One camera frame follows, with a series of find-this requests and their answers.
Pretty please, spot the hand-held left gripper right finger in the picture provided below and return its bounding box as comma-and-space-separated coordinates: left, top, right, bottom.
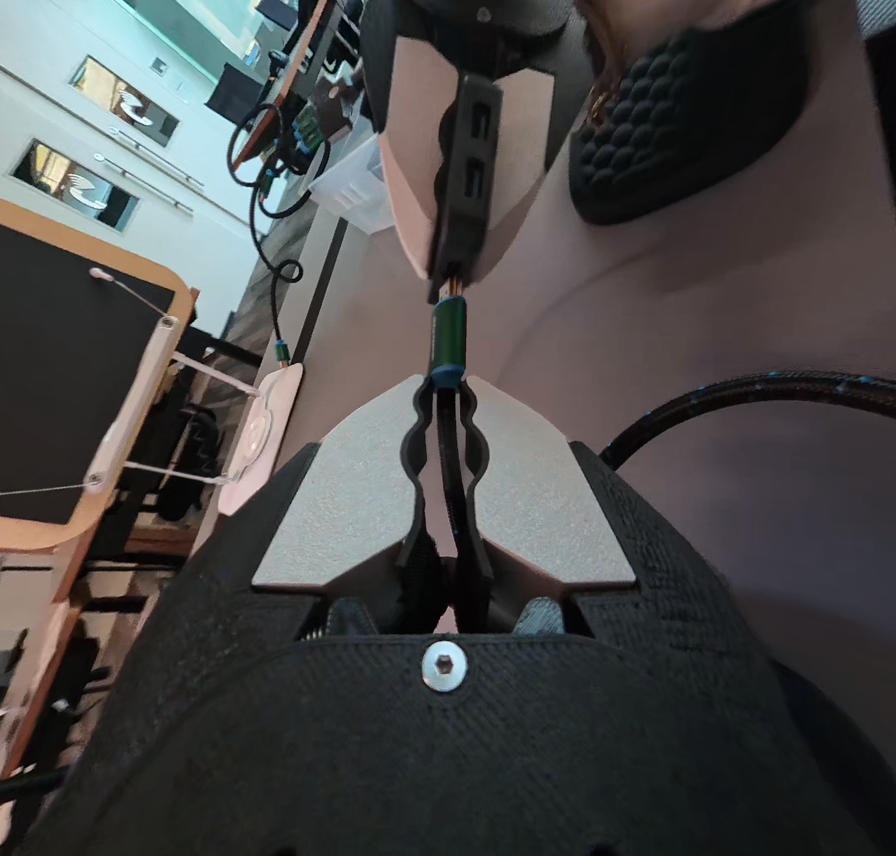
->
454, 375, 638, 634

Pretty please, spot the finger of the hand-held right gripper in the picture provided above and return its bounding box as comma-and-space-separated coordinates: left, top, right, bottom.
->
377, 33, 464, 281
468, 70, 559, 284

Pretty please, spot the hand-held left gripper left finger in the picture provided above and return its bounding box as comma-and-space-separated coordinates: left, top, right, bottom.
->
251, 374, 449, 634

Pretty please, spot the black multiport hub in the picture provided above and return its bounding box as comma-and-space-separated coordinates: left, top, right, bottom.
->
428, 74, 505, 305

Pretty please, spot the clear plastic bin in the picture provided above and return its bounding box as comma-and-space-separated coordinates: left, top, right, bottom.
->
307, 133, 396, 235

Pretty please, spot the black quilted wrist rest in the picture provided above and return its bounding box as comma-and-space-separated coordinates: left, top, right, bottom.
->
568, 0, 821, 227

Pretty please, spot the wooden desk with black legs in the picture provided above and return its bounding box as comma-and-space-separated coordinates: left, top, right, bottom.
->
227, 0, 365, 171

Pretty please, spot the black panel with white stand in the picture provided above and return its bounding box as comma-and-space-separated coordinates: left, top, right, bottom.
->
0, 198, 307, 556

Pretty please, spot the beaded bracelet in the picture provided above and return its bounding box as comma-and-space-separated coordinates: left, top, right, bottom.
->
584, 26, 627, 132

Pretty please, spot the black wall sign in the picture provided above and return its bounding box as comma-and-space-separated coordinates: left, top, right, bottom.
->
69, 54, 181, 147

